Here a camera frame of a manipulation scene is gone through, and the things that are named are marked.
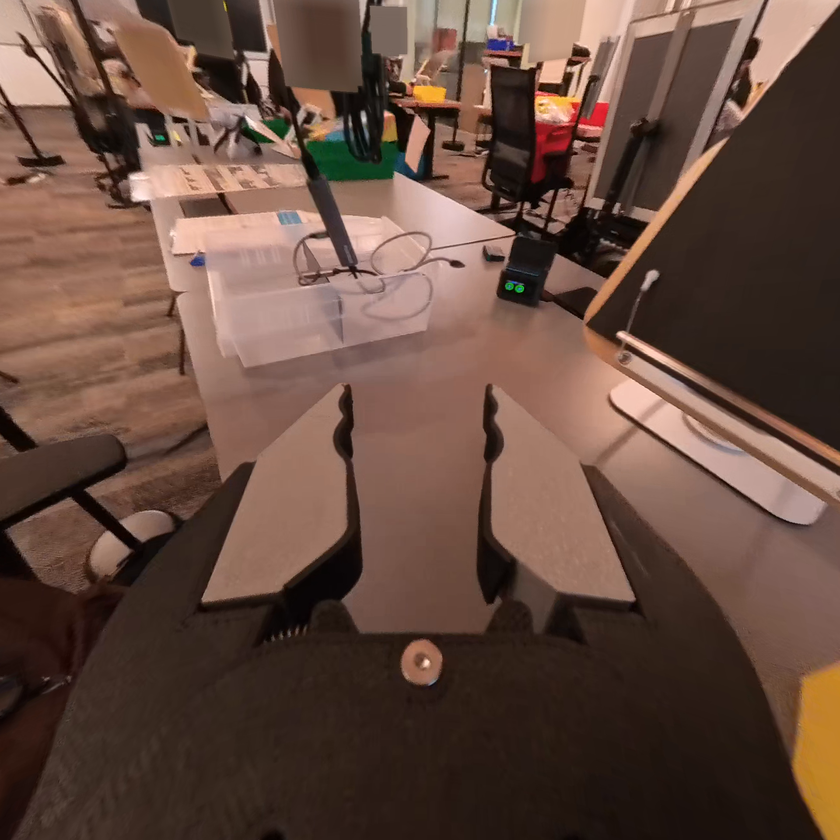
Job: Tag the black charging case green display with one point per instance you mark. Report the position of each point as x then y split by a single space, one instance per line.
525 262

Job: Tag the black floor stand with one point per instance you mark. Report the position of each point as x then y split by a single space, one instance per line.
33 131

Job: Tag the yellow plastic bin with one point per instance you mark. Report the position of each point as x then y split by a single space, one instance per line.
820 754

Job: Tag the black office chair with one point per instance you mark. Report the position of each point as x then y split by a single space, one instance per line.
512 118

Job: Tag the small black block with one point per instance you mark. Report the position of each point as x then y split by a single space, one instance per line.
493 253

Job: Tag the white paper stack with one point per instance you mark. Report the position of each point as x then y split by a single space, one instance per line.
229 229

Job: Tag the black book stand wooden rim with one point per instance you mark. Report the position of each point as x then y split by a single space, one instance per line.
754 262

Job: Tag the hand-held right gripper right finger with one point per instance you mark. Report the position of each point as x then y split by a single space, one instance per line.
551 518

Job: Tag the green plastic bin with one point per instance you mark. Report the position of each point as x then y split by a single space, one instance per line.
328 164

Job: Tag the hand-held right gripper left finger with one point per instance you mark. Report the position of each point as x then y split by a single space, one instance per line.
289 512

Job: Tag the clear plastic box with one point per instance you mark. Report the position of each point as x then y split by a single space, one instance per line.
275 321

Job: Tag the person's leg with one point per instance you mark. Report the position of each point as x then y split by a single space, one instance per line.
33 636

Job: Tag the printed paper sheet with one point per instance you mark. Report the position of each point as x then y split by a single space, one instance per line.
216 178

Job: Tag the small yellow bin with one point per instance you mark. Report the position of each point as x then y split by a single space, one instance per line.
428 94

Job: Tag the black chair armrest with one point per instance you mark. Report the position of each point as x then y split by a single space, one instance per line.
59 466

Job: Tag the grey partition panel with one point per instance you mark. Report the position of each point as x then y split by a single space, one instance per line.
689 98

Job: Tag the grey selfie stick tripod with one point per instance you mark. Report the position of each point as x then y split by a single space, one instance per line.
331 216

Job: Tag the person's white shoe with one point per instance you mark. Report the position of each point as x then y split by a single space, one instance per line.
151 525

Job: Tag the brown cardboard sheet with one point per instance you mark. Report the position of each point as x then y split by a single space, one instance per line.
164 65

